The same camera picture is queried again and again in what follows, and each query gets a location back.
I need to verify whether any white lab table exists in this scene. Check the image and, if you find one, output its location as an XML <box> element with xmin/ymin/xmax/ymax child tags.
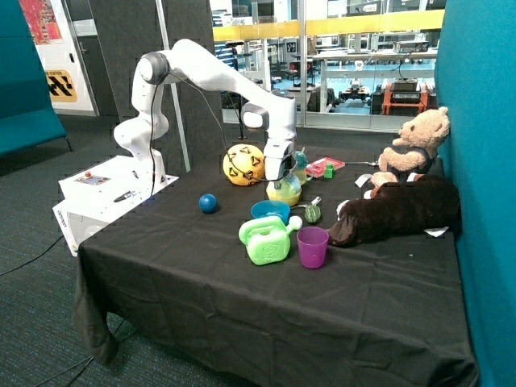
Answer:
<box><xmin>312</xmin><ymin>49</ymin><xmax>438</xmax><ymax>113</ymax></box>

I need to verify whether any purple plastic cup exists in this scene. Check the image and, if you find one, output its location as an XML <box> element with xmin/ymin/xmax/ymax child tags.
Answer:
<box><xmin>297</xmin><ymin>227</ymin><xmax>329</xmax><ymax>269</ymax></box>

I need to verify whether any black tablecloth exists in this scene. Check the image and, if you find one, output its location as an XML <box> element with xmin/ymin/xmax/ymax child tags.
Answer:
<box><xmin>73</xmin><ymin>156</ymin><xmax>480</xmax><ymax>386</ymax></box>

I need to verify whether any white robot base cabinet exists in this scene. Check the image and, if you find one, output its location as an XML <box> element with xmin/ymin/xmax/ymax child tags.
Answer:
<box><xmin>53</xmin><ymin>156</ymin><xmax>178</xmax><ymax>256</ymax></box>

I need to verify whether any green toy vegetable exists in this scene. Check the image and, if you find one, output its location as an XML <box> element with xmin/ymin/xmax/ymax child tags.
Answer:
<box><xmin>304</xmin><ymin>204</ymin><xmax>322</xmax><ymax>224</ymax></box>

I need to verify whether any pastel plush ball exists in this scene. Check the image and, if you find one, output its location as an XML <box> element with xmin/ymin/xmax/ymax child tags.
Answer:
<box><xmin>266</xmin><ymin>174</ymin><xmax>302</xmax><ymax>193</ymax></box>

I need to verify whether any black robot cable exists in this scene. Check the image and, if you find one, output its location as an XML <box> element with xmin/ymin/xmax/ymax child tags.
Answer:
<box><xmin>0</xmin><ymin>72</ymin><xmax>275</xmax><ymax>277</ymax></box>

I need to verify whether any yellow black sign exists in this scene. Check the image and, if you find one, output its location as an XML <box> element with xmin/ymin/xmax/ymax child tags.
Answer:
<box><xmin>45</xmin><ymin>69</ymin><xmax>77</xmax><ymax>103</ymax></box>

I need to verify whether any red book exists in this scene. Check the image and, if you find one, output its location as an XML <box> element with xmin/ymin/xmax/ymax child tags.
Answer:
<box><xmin>305</xmin><ymin>157</ymin><xmax>346</xmax><ymax>178</ymax></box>

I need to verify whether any metal spoon near bowl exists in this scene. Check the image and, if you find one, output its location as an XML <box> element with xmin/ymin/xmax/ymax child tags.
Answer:
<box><xmin>291</xmin><ymin>196</ymin><xmax>322</xmax><ymax>210</ymax></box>

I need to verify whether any yellow plastic bowl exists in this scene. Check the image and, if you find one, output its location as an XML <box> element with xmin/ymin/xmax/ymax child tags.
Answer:
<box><xmin>266</xmin><ymin>189</ymin><xmax>301</xmax><ymax>207</ymax></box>

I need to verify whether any teal sofa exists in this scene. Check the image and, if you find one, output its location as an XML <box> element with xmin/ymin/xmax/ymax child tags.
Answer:
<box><xmin>0</xmin><ymin>0</ymin><xmax>67</xmax><ymax>156</ymax></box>

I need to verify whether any yellow black soccer ball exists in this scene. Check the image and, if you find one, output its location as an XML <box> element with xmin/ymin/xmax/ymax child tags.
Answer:
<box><xmin>223</xmin><ymin>144</ymin><xmax>265</xmax><ymax>186</ymax></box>

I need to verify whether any dark brown plush toy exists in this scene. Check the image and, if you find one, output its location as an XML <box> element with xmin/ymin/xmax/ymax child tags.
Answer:
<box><xmin>327</xmin><ymin>175</ymin><xmax>460</xmax><ymax>248</ymax></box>

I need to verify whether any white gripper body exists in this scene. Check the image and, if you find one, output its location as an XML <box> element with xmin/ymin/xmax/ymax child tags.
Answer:
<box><xmin>264</xmin><ymin>139</ymin><xmax>298</xmax><ymax>181</ymax></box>

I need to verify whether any metal spoon near bear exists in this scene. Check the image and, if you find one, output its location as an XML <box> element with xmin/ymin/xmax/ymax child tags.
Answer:
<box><xmin>345</xmin><ymin>161</ymin><xmax>379</xmax><ymax>167</ymax></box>

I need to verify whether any green toy watering can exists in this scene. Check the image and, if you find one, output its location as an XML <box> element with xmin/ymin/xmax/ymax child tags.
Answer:
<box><xmin>239</xmin><ymin>215</ymin><xmax>302</xmax><ymax>265</ymax></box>

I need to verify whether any teal sippy cup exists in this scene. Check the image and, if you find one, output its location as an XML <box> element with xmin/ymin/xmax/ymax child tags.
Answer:
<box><xmin>294</xmin><ymin>148</ymin><xmax>314</xmax><ymax>185</ymax></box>

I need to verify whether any orange black wheeled robot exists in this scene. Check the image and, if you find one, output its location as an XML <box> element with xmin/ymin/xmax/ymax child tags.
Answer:
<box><xmin>370</xmin><ymin>78</ymin><xmax>438</xmax><ymax>117</ymax></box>

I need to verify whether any tan teddy bear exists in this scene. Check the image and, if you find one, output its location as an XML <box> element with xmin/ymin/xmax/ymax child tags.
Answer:
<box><xmin>371</xmin><ymin>106</ymin><xmax>450</xmax><ymax>189</ymax></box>

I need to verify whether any red poster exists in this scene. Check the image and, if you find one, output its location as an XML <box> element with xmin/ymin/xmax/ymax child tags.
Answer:
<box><xmin>19</xmin><ymin>0</ymin><xmax>64</xmax><ymax>45</ymax></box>

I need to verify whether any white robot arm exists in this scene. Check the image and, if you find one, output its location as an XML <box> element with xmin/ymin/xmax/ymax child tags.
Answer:
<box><xmin>114</xmin><ymin>39</ymin><xmax>297</xmax><ymax>193</ymax></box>

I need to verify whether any green toy block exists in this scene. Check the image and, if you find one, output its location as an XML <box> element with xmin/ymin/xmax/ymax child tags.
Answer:
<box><xmin>323</xmin><ymin>163</ymin><xmax>335</xmax><ymax>179</ymax></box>

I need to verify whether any blue plastic bowl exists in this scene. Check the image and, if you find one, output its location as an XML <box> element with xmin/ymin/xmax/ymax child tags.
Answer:
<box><xmin>250</xmin><ymin>200</ymin><xmax>290</xmax><ymax>224</ymax></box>

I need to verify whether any small blue ball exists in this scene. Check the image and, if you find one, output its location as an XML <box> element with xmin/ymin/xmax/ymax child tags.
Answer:
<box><xmin>198</xmin><ymin>193</ymin><xmax>218</xmax><ymax>214</ymax></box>

